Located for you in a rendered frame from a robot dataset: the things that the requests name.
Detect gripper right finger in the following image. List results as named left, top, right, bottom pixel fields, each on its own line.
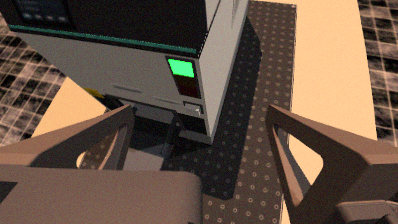
left=265, top=105, right=398, bottom=224

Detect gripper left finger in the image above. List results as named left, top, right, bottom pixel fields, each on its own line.
left=0, top=105, right=135, bottom=170

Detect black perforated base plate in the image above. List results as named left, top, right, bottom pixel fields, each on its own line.
left=161, top=0, right=297, bottom=224

